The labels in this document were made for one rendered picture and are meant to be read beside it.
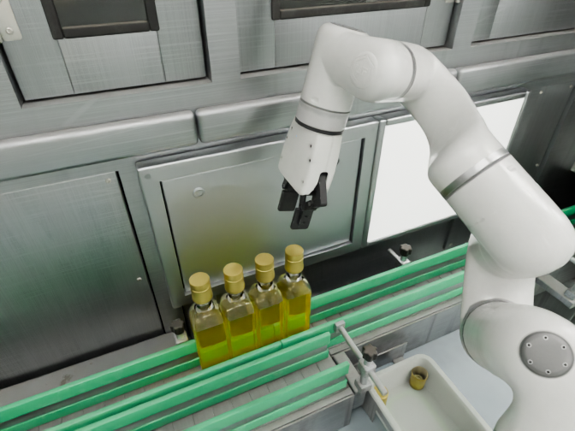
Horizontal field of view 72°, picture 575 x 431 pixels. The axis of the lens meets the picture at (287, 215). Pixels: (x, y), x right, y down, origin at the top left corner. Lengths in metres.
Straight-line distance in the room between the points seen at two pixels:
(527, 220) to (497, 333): 0.12
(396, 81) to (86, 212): 0.54
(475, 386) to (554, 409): 0.66
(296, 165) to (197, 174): 0.20
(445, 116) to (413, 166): 0.40
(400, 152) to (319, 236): 0.26
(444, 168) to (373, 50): 0.16
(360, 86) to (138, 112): 0.35
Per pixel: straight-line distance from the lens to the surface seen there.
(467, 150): 0.47
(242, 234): 0.82
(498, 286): 0.57
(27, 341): 0.96
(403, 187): 0.98
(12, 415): 0.92
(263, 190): 0.78
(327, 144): 0.57
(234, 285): 0.69
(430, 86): 0.59
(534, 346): 0.44
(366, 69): 0.49
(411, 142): 0.92
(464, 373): 1.13
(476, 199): 0.47
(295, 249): 0.72
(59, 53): 0.67
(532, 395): 0.46
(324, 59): 0.55
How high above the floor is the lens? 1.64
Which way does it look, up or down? 37 degrees down
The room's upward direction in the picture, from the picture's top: straight up
